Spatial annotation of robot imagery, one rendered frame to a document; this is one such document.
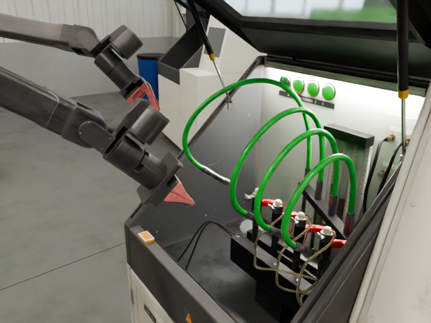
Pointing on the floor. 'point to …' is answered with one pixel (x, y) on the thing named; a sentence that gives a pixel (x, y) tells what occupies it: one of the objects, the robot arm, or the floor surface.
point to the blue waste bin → (149, 70)
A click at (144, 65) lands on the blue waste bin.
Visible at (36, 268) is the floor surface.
